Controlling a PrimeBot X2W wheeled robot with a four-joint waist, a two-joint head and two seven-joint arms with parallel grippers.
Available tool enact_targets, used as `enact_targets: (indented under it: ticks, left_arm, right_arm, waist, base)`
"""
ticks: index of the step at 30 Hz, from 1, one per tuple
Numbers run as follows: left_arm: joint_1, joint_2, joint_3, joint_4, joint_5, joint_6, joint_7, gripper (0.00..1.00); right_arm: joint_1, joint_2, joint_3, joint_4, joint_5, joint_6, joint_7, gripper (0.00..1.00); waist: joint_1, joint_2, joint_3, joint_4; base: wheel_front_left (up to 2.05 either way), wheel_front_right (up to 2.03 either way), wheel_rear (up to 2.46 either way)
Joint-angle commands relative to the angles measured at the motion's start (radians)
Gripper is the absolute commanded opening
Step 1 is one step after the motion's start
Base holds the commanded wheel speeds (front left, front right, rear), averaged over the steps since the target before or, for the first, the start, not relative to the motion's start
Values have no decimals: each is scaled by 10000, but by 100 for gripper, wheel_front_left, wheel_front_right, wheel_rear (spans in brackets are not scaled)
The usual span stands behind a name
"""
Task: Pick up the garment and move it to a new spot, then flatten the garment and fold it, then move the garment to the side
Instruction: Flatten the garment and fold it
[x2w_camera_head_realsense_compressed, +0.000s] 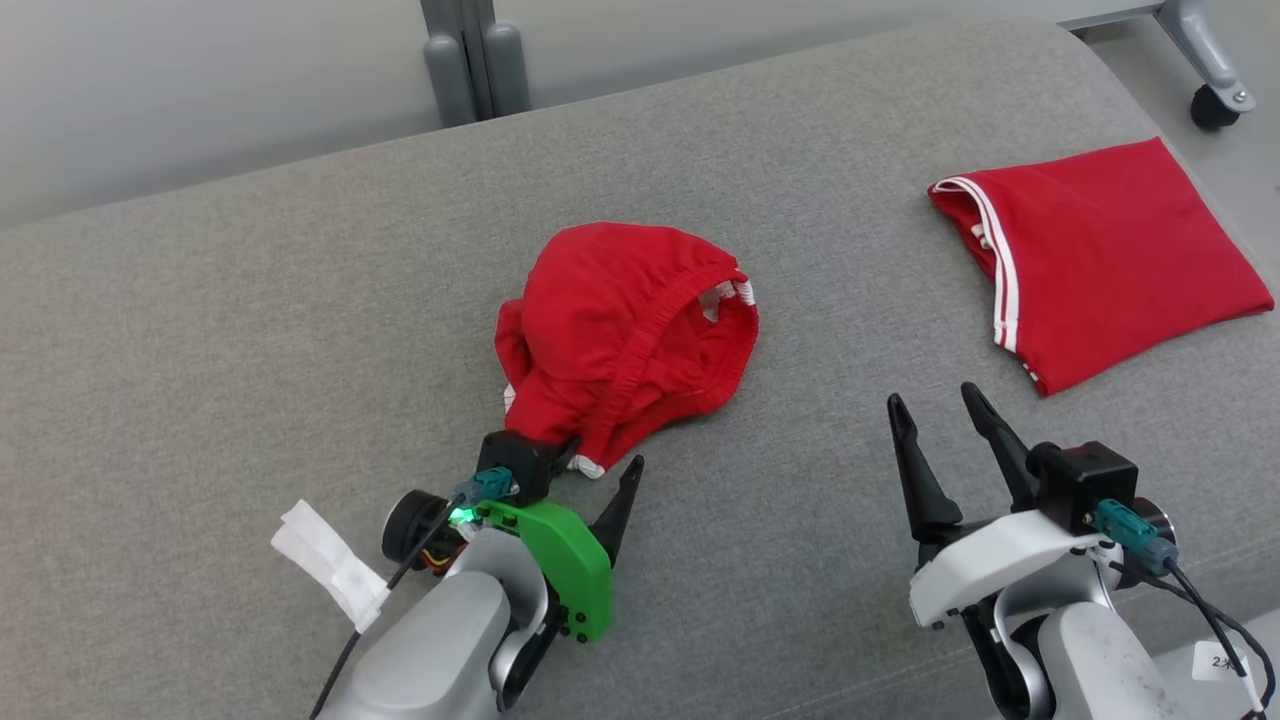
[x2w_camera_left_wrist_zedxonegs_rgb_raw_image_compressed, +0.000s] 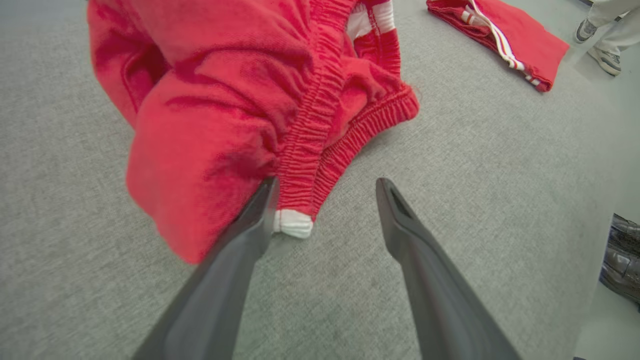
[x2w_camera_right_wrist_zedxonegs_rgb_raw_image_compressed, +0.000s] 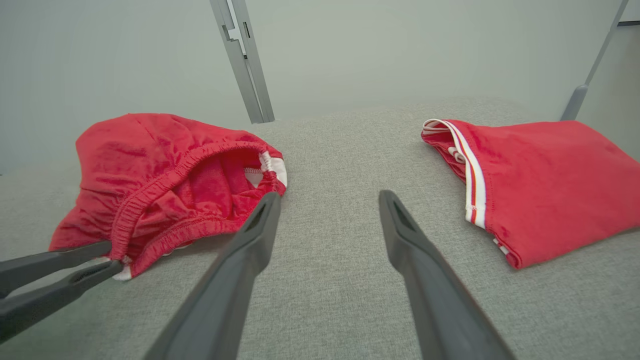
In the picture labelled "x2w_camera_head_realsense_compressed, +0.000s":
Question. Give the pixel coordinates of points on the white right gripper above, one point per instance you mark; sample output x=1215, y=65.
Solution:
x=990, y=565

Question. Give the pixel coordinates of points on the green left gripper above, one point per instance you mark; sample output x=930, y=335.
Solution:
x=565, y=560

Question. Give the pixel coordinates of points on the red shorts elastic waist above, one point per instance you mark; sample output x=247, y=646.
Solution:
x=600, y=310

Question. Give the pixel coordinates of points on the red basketball jersey white trim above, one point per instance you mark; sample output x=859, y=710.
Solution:
x=1120, y=250

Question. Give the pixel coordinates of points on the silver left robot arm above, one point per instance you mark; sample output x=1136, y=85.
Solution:
x=440, y=640

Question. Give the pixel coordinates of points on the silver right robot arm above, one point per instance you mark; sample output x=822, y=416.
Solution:
x=1100, y=660

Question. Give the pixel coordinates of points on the white tape strip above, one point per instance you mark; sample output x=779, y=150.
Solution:
x=330, y=565

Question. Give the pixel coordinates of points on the grey leg with caster wheel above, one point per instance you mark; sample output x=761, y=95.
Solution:
x=1205, y=50

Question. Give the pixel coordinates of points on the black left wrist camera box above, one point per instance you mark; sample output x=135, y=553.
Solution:
x=520, y=460

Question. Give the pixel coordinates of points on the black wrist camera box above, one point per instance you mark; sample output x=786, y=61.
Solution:
x=1085, y=480
x=520, y=460

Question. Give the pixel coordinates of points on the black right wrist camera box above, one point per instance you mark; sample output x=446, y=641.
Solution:
x=1085, y=480

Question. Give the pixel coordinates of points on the teal left camera connector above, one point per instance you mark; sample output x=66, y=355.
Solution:
x=490, y=485

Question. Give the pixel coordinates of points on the teal camera connector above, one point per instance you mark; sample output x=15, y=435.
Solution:
x=490, y=485
x=1130, y=530

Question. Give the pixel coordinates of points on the teal right camera connector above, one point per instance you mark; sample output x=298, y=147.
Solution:
x=1130, y=530

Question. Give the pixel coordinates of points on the grey partition post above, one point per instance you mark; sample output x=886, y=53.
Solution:
x=475, y=60

